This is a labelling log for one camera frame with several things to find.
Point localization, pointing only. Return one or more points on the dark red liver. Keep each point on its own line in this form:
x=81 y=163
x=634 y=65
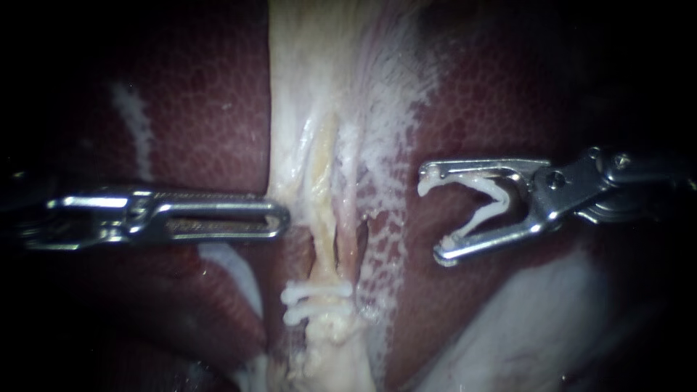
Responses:
x=207 y=109

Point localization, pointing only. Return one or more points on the gallbladder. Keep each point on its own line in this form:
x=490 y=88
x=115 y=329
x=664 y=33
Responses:
x=297 y=81

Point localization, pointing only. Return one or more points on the left arm instrument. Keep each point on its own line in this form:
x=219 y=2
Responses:
x=98 y=218

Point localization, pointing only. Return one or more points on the left arm instrument jaw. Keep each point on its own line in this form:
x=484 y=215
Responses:
x=218 y=206

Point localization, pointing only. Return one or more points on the thin tube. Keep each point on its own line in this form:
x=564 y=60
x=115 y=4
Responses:
x=322 y=228

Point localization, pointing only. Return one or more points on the right arm instrument jaw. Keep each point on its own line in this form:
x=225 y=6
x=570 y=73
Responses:
x=490 y=237
x=479 y=165

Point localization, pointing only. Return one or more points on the white clip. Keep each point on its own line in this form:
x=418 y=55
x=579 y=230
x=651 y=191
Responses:
x=493 y=189
x=316 y=291
x=318 y=312

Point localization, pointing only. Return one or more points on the pale fatty tissue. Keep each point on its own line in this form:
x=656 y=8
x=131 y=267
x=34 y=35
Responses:
x=332 y=359

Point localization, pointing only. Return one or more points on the right arm instrument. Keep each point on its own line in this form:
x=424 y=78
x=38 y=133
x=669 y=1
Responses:
x=593 y=179

